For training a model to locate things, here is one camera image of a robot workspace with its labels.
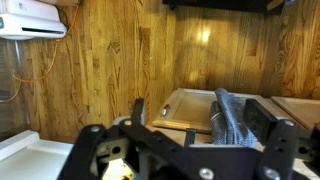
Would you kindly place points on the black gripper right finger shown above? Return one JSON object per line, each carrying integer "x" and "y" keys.
{"x": 278, "y": 150}

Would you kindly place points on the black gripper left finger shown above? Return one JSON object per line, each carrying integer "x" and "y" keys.
{"x": 90, "y": 150}

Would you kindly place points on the black over-drawer hook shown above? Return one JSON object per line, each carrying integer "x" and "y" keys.
{"x": 190, "y": 136}

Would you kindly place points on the wooden cabinet door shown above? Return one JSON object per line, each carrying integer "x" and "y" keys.
{"x": 300, "y": 110}
{"x": 190, "y": 110}

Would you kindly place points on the grey hanging towel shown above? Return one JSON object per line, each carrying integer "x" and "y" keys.
{"x": 230, "y": 116}

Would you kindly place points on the white air purifier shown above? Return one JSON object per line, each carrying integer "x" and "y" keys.
{"x": 30, "y": 20}

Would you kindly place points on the black furniture base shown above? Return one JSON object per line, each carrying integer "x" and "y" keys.
{"x": 220, "y": 5}

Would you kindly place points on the white robot mount table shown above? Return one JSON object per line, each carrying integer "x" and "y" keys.
{"x": 30, "y": 156}

